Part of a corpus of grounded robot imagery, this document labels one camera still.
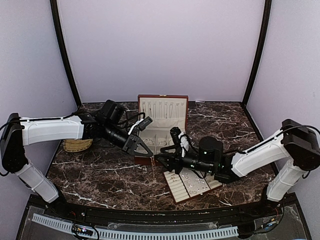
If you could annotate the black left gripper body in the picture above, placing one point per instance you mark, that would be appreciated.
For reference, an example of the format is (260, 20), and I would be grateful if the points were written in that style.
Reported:
(132, 138)

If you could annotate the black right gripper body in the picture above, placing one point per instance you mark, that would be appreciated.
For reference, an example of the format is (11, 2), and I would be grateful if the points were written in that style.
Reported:
(177, 165)

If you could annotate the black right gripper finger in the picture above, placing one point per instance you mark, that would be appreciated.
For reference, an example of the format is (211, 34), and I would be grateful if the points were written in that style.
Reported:
(166, 159)
(170, 148)

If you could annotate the red jewelry tray insert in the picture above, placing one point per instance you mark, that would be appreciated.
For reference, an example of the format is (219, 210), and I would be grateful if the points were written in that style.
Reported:
(187, 185)

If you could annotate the red wooden jewelry box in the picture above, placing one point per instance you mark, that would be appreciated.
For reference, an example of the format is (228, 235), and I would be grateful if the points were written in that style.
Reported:
(166, 112)

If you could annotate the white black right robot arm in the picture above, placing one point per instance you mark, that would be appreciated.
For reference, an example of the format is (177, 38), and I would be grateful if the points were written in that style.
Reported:
(296, 143)

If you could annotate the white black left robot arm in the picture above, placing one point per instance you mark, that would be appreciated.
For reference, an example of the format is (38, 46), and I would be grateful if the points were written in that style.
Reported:
(105, 123)

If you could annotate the woven bamboo tray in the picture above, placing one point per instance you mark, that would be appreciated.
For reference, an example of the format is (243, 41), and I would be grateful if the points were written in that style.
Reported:
(76, 145)

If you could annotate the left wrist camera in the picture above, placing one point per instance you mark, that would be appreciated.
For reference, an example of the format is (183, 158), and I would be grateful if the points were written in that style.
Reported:
(140, 125)

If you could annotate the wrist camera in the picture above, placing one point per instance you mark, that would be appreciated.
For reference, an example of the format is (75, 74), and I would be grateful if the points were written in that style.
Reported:
(140, 125)
(180, 141)

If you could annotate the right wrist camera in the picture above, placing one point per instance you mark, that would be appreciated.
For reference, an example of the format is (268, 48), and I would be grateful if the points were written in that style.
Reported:
(180, 141)

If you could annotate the black front table rail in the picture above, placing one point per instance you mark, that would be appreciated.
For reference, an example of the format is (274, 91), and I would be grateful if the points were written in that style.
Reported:
(104, 216)

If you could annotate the white slotted cable duct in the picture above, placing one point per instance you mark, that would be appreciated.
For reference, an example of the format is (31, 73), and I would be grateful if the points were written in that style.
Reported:
(94, 233)

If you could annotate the left black frame post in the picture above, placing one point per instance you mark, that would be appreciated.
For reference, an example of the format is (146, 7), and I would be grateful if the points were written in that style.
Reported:
(63, 51)

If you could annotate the black frame post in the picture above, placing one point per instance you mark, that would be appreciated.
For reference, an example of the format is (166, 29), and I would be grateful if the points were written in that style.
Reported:
(63, 51)
(258, 52)

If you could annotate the right black frame post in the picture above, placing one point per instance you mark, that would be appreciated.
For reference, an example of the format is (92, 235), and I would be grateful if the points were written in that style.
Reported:
(258, 52)

